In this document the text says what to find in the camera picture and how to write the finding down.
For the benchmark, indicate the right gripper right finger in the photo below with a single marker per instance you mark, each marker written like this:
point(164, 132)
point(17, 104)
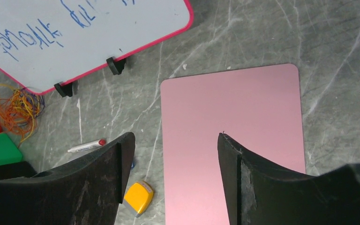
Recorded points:
point(261, 192)

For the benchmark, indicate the white marker pen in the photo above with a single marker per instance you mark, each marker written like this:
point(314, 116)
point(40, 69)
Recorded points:
point(88, 146)

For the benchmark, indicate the pink clipboard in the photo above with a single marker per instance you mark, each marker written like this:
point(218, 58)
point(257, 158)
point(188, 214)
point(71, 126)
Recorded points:
point(258, 107)

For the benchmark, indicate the whiteboard with pink frame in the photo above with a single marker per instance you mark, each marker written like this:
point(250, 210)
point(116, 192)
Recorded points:
point(46, 42)

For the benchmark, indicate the black plastic bin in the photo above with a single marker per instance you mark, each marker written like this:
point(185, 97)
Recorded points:
point(15, 170)

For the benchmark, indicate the yellow eraser block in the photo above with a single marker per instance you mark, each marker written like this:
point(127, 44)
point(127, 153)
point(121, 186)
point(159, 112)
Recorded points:
point(138, 198)

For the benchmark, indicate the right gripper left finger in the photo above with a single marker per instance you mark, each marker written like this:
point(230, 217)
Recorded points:
point(85, 191)

